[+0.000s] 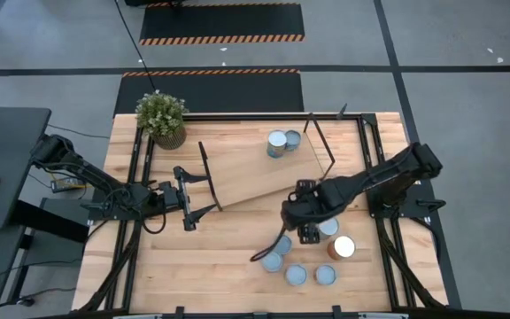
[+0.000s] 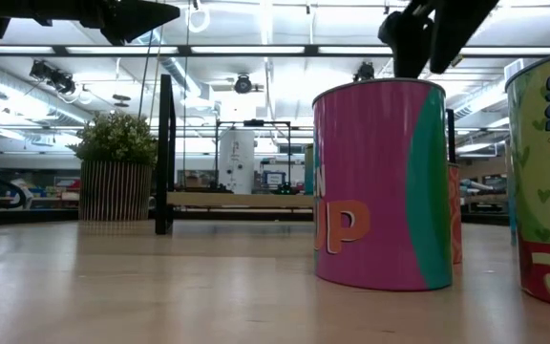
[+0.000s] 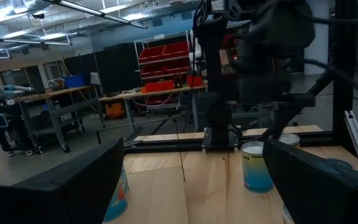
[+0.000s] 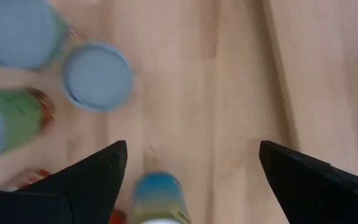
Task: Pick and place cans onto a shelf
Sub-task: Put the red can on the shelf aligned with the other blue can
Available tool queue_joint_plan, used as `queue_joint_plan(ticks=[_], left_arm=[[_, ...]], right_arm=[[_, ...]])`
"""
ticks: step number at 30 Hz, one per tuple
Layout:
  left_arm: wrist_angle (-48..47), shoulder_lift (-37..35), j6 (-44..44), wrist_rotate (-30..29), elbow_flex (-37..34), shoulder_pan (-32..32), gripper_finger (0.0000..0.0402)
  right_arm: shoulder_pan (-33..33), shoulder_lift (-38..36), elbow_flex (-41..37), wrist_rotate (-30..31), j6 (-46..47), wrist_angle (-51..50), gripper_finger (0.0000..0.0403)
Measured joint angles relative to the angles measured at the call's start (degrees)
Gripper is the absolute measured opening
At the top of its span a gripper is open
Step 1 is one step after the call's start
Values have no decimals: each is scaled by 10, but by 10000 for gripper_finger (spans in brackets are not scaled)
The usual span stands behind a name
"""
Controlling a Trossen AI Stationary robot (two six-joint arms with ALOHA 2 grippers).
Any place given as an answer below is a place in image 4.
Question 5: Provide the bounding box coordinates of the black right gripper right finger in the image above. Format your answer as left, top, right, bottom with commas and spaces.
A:
258, 139, 358, 224

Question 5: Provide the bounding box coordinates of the green can red base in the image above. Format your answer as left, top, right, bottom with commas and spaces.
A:
0, 88, 56, 164

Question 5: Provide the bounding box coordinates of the red orange can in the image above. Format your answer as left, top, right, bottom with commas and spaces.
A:
108, 208, 127, 224

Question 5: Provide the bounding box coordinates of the pale can red print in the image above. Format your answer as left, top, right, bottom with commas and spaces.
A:
0, 169, 52, 191

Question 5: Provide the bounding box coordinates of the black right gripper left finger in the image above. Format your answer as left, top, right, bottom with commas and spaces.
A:
0, 139, 129, 224

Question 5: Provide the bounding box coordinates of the blue green cherries can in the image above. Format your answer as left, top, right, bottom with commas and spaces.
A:
129, 170, 193, 224

